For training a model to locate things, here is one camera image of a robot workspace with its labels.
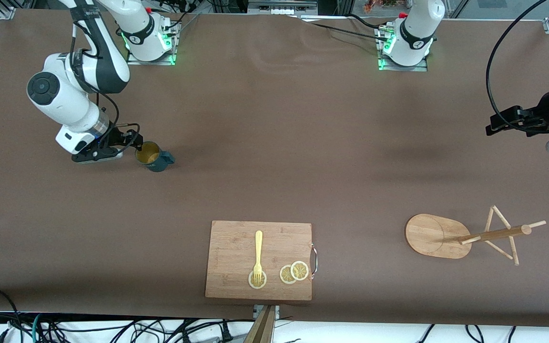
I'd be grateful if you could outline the teal mug yellow inside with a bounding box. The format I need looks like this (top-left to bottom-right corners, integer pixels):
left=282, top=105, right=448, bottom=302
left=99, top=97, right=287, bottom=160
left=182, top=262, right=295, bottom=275
left=135, top=141, right=176, bottom=172

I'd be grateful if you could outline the wooden mug rack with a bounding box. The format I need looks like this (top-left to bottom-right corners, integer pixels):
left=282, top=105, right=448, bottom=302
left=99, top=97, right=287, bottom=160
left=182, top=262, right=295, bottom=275
left=405, top=205, right=547, bottom=266

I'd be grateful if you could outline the brown table cloth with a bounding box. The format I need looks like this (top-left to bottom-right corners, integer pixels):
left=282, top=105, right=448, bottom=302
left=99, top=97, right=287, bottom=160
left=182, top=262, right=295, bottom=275
left=0, top=7, right=549, bottom=329

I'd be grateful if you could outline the wooden cutting board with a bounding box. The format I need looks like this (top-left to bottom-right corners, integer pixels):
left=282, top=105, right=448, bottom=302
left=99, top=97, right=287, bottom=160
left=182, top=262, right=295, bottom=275
left=205, top=220, right=318, bottom=302

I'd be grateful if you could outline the lemon slice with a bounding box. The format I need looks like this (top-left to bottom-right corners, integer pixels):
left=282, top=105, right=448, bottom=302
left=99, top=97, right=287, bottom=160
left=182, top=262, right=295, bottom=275
left=279, top=265, right=298, bottom=285
left=248, top=270, right=267, bottom=290
left=290, top=261, right=309, bottom=281

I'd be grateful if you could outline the grey power strip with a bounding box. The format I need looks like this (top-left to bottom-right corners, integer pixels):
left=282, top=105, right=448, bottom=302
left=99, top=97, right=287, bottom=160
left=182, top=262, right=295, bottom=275
left=247, top=0, right=319, bottom=15

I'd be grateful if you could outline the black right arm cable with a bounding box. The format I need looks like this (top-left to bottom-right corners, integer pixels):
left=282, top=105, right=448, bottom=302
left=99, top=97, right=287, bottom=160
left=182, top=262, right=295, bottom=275
left=69, top=19, right=142, bottom=144

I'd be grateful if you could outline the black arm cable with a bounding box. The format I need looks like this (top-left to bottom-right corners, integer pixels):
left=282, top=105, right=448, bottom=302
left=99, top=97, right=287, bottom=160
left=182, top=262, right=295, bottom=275
left=486, top=0, right=549, bottom=132
left=69, top=19, right=142, bottom=144

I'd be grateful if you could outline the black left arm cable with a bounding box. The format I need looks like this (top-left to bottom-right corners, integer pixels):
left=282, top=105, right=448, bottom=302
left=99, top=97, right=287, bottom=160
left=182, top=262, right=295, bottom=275
left=486, top=0, right=549, bottom=132

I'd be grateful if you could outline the tangled black cable bundle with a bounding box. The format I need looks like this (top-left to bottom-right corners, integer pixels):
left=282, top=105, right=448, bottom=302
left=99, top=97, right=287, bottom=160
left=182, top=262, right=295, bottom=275
left=0, top=287, right=237, bottom=343

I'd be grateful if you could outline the small metal bracket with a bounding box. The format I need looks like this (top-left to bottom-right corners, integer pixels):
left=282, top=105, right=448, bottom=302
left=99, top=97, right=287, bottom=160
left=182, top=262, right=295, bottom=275
left=253, top=305, right=281, bottom=321

